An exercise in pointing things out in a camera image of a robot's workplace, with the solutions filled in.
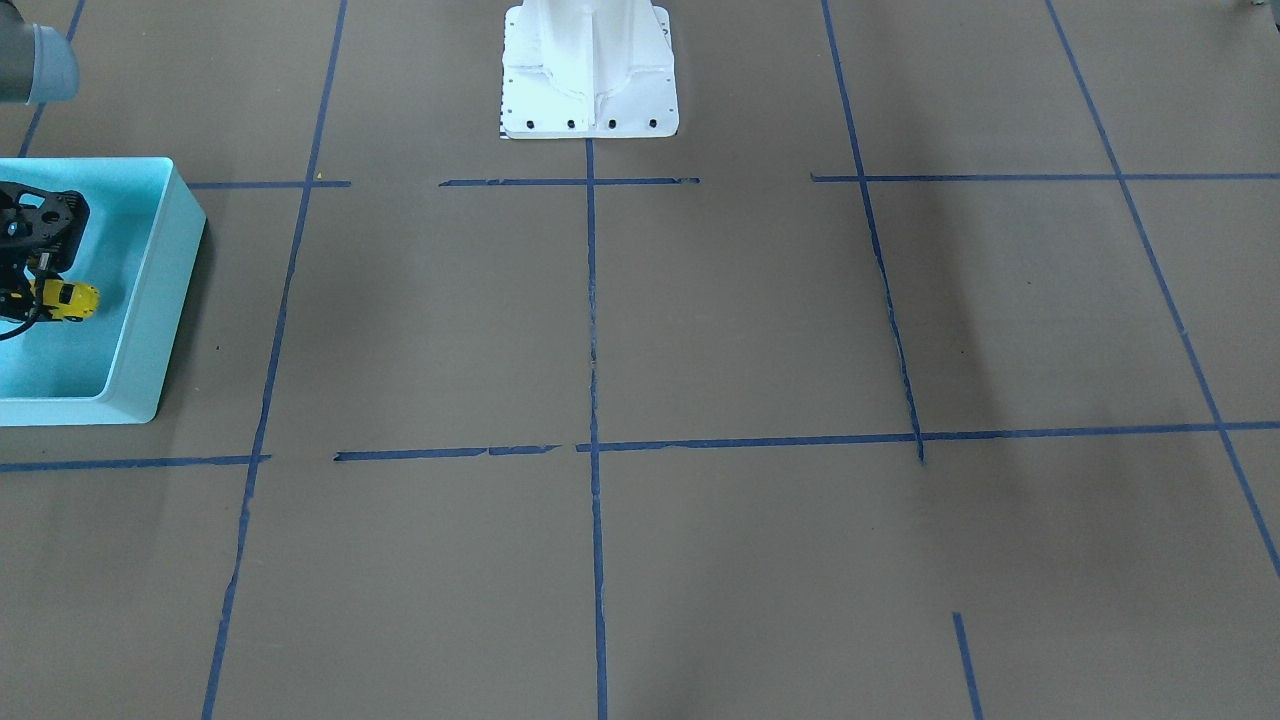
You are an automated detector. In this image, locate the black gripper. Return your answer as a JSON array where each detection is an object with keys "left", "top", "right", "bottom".
[{"left": 1, "top": 255, "right": 38, "bottom": 323}]

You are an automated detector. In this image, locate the yellow beetle toy car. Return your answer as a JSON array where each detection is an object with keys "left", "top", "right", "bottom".
[{"left": 29, "top": 278, "right": 102, "bottom": 323}]

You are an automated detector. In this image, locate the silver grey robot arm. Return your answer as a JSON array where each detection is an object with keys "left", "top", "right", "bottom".
[{"left": 1, "top": 1, "right": 90, "bottom": 340}]

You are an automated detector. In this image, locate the turquoise plastic storage bin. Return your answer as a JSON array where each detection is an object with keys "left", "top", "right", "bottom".
[{"left": 1, "top": 158, "right": 207, "bottom": 427}]

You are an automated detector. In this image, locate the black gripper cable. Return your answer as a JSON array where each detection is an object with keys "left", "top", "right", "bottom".
[{"left": 0, "top": 270, "right": 51, "bottom": 343}]

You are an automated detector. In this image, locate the white pedestal column base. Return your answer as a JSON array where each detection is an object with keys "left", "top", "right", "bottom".
[{"left": 499, "top": 1, "right": 680, "bottom": 140}]

